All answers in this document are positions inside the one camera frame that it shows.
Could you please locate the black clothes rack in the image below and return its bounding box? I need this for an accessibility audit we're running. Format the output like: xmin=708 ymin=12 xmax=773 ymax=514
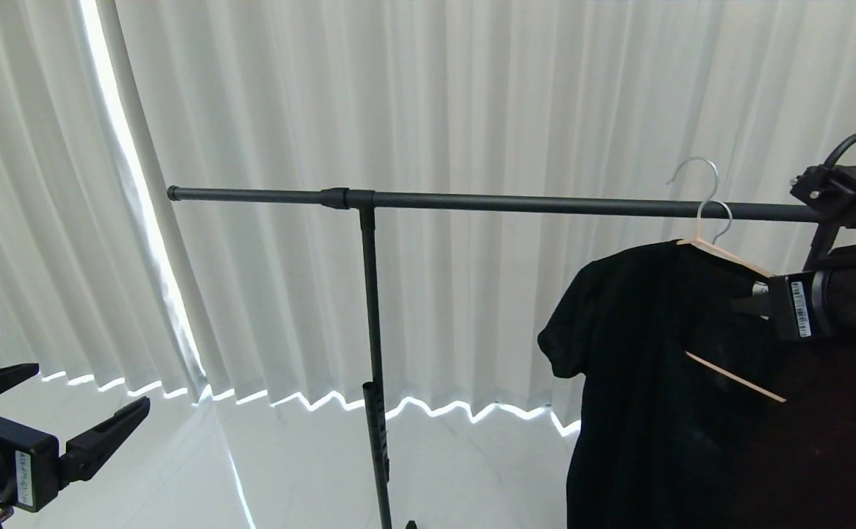
xmin=167 ymin=185 xmax=840 ymax=529

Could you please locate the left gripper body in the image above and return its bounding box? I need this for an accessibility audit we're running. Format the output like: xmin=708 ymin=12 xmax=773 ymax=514
xmin=0 ymin=408 xmax=61 ymax=514

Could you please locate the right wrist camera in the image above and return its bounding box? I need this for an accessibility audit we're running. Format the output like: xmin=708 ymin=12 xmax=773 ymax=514
xmin=790 ymin=165 xmax=856 ymax=228

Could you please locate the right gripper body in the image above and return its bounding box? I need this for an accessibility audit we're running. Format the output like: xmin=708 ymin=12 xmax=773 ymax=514
xmin=769 ymin=264 xmax=856 ymax=340

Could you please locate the white curtain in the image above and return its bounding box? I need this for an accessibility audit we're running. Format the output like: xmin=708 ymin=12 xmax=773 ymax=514
xmin=0 ymin=0 xmax=856 ymax=434

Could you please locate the black garment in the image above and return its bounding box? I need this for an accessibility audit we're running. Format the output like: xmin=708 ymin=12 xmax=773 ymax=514
xmin=538 ymin=239 xmax=825 ymax=529

